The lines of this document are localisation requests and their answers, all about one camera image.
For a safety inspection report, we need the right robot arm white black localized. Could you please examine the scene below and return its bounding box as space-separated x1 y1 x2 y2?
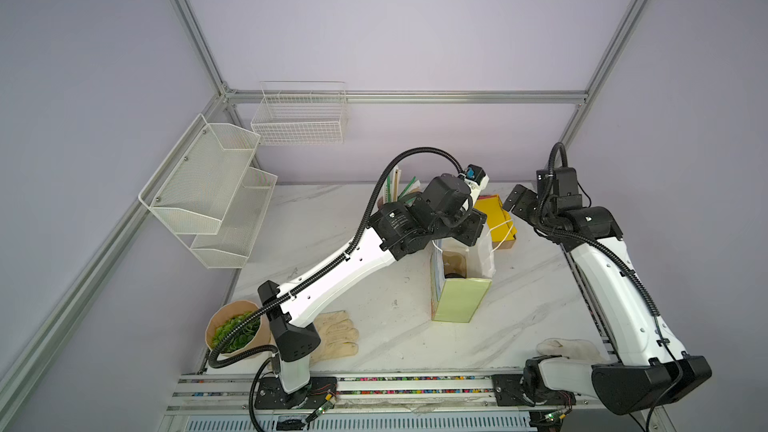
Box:
503 167 713 415

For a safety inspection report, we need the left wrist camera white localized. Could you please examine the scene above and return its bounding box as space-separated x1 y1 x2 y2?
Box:
462 164 489 205

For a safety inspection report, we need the white wire basket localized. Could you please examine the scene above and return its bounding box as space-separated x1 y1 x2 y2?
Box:
251 81 348 146

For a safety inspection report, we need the yellow napkin stack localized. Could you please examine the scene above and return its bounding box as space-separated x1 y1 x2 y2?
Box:
475 195 517 250

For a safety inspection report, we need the white mesh shelf lower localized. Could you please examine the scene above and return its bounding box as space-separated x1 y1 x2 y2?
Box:
191 167 278 269

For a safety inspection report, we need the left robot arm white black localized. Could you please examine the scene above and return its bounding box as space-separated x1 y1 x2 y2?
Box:
258 165 489 397

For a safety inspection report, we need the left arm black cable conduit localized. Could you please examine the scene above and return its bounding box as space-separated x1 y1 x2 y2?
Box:
206 145 466 432

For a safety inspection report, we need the white cloth glove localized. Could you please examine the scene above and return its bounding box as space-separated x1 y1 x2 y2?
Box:
536 338 607 363

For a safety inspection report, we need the white mesh shelf upper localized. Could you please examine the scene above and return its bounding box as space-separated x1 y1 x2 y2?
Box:
138 115 260 235

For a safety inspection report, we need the white mesh shelf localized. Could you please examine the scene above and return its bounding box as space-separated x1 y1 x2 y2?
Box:
138 115 260 235
191 167 278 269

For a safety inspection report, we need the green paper takeout bag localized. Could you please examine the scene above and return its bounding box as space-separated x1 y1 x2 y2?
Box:
430 225 496 323

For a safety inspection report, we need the white wrapped straw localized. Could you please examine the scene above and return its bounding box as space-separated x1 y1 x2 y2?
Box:
390 166 401 202

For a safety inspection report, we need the single brown pulp carrier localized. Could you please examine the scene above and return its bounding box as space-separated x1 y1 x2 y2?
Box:
442 251 468 278

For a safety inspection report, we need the aluminium mounting rail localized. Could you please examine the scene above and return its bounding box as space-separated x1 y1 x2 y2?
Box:
164 361 603 424

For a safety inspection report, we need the green wrapped straw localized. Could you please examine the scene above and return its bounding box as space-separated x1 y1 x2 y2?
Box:
383 175 392 204

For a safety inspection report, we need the brown bowl with green bits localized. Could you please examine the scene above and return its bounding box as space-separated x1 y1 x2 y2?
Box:
205 300 272 357

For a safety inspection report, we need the cream leather work glove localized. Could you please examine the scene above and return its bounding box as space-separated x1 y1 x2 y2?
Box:
310 311 359 365

